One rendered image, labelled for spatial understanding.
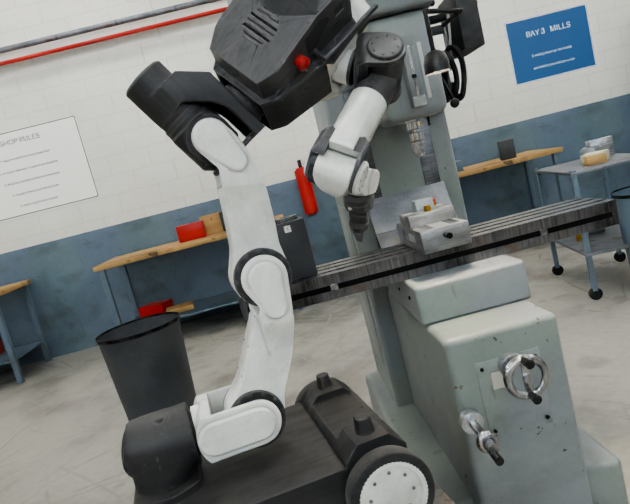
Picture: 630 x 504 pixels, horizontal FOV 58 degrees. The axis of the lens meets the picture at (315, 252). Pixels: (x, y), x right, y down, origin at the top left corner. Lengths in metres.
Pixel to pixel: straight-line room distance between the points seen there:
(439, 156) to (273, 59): 1.17
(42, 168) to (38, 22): 1.44
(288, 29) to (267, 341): 0.71
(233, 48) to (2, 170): 5.46
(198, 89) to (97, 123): 5.01
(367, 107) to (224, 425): 0.80
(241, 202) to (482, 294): 0.79
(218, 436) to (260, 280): 0.38
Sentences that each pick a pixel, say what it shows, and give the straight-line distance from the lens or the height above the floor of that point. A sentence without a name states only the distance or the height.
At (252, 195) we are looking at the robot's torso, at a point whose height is 1.21.
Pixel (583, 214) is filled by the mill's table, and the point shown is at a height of 0.89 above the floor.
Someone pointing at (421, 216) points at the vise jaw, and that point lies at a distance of 1.84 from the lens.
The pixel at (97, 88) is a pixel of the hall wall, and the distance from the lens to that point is 6.39.
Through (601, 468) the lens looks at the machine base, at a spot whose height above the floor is 0.18.
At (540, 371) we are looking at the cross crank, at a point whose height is 0.61.
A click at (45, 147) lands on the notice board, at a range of 6.51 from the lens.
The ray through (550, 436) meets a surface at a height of 0.37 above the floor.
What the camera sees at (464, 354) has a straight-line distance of 1.60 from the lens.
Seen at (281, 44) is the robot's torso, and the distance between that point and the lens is 1.31.
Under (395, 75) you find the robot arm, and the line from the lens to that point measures 1.38.
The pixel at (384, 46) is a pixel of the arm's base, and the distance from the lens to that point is 1.36.
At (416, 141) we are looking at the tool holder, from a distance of 1.90.
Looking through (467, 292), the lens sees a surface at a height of 0.77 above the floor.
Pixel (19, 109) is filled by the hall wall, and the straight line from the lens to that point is 6.63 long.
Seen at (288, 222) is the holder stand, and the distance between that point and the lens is 1.82.
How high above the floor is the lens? 1.23
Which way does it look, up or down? 8 degrees down
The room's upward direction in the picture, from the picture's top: 14 degrees counter-clockwise
